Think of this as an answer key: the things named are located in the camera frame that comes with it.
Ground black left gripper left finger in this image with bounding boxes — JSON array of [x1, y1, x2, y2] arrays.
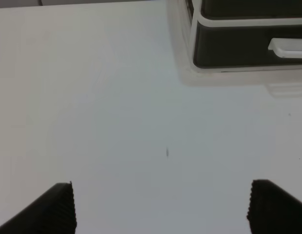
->
[[0, 182, 77, 234]]

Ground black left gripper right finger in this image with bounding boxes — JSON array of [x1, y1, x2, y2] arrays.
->
[[246, 179, 302, 234]]

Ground dark bottom drawer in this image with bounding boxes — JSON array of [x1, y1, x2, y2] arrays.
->
[[193, 24, 302, 69]]

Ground dark drawer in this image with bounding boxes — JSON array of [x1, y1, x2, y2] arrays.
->
[[193, 24, 302, 69], [201, 0, 302, 19]]

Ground dark middle drawer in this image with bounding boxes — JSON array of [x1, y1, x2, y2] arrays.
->
[[201, 0, 302, 19]]

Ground white drawer cabinet frame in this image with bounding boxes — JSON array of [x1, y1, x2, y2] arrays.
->
[[166, 0, 302, 87]]

